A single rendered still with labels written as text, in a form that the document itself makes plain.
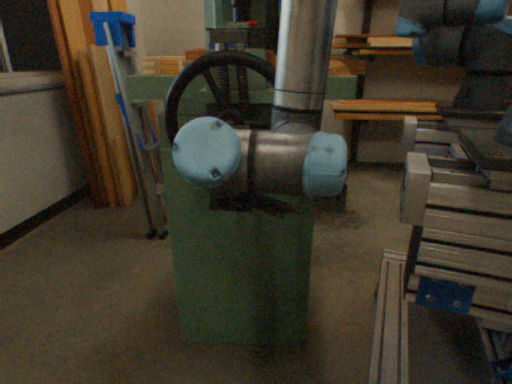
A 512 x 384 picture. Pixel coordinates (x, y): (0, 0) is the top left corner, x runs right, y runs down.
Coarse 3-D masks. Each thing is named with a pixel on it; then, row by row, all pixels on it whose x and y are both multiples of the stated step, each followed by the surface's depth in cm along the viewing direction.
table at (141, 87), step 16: (128, 80) 86; (144, 80) 86; (160, 80) 86; (192, 80) 86; (336, 80) 84; (352, 80) 84; (128, 96) 88; (144, 96) 88; (160, 96) 88; (192, 96) 87; (208, 96) 78; (256, 96) 77; (272, 96) 77; (336, 96) 86; (352, 96) 86
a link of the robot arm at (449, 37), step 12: (432, 36) 90; (444, 36) 88; (456, 36) 87; (420, 48) 93; (432, 48) 91; (444, 48) 89; (456, 48) 87; (420, 60) 96; (432, 60) 94; (444, 60) 91; (456, 60) 89
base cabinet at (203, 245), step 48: (192, 192) 97; (192, 240) 103; (240, 240) 102; (288, 240) 101; (192, 288) 109; (240, 288) 108; (288, 288) 108; (192, 336) 117; (240, 336) 116; (288, 336) 115
